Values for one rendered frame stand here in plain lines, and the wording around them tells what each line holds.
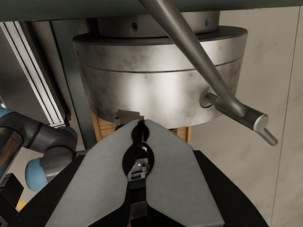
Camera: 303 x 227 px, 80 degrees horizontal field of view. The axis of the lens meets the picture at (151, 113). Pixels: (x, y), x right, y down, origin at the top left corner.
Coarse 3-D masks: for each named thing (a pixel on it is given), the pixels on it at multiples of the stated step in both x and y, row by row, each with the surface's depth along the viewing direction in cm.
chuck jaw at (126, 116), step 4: (116, 112) 29; (120, 112) 28; (124, 112) 28; (128, 112) 28; (132, 112) 28; (136, 112) 27; (116, 116) 29; (120, 116) 29; (124, 116) 28; (128, 116) 28; (132, 116) 28; (136, 116) 28; (140, 116) 27; (120, 120) 29; (124, 120) 29; (128, 120) 29; (132, 120) 28; (124, 124) 29
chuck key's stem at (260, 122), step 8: (208, 96) 26; (216, 96) 25; (216, 104) 24; (224, 104) 23; (224, 112) 23; (232, 112) 22; (248, 112) 20; (256, 112) 20; (240, 120) 21; (248, 120) 20; (256, 120) 19; (264, 120) 20; (256, 128) 19
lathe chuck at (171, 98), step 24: (96, 72) 26; (120, 72) 24; (144, 72) 23; (168, 72) 23; (192, 72) 24; (96, 96) 29; (120, 96) 26; (144, 96) 25; (168, 96) 25; (192, 96) 25; (168, 120) 27; (192, 120) 27
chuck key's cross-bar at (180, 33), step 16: (144, 0) 8; (160, 0) 8; (160, 16) 9; (176, 16) 9; (176, 32) 10; (192, 32) 10; (192, 48) 11; (192, 64) 13; (208, 64) 13; (208, 80) 14; (224, 96) 17; (240, 112) 20; (272, 144) 26
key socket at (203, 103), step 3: (207, 87) 26; (210, 87) 26; (204, 90) 26; (207, 90) 26; (210, 90) 26; (201, 93) 26; (204, 93) 26; (213, 93) 27; (201, 96) 26; (201, 99) 26; (201, 102) 26; (204, 102) 27; (207, 102) 27; (201, 105) 27; (204, 105) 27; (207, 105) 27
